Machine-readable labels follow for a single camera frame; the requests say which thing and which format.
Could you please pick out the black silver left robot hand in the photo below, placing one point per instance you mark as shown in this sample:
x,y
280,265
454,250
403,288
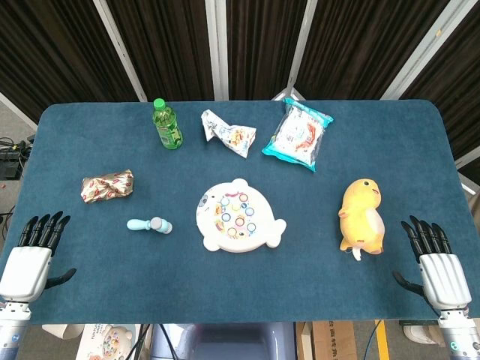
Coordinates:
x,y
24,270

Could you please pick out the white partition frame post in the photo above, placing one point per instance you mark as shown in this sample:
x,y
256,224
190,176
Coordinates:
x,y
423,48
217,48
120,48
298,48

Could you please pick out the brown cardboard box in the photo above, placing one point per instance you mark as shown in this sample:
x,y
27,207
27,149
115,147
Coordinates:
x,y
330,341

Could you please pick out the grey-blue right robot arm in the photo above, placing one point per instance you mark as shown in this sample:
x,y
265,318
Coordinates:
x,y
457,333

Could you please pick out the light blue handheld toy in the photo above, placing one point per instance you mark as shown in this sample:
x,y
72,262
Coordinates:
x,y
148,225

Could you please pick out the yellow plush chick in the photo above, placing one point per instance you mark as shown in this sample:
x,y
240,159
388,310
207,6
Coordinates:
x,y
362,221

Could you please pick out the teal clear snack package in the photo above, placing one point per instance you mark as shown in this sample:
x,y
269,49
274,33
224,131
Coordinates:
x,y
298,135

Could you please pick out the crumpled gold red wrapper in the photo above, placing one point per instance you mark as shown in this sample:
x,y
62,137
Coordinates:
x,y
107,185

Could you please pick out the grey-blue robot torso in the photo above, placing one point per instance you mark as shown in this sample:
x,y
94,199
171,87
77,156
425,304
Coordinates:
x,y
225,343

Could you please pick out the dark brown pleated curtain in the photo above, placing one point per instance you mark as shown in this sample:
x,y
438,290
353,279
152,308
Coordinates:
x,y
48,48
262,45
457,67
367,45
168,45

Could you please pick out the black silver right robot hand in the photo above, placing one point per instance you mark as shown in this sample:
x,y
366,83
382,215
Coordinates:
x,y
444,277

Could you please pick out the blue felt table mat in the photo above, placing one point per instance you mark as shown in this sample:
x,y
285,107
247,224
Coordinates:
x,y
240,285

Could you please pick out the white fish-shaped toy board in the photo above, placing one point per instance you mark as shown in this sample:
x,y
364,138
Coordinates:
x,y
236,217

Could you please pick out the crumpled white snack bag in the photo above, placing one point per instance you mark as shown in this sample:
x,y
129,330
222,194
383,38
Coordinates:
x,y
232,137

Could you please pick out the green drink bottle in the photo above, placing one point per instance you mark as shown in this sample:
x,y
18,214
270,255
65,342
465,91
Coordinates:
x,y
168,129

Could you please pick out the white printed toy box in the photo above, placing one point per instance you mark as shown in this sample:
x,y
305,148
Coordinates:
x,y
108,343

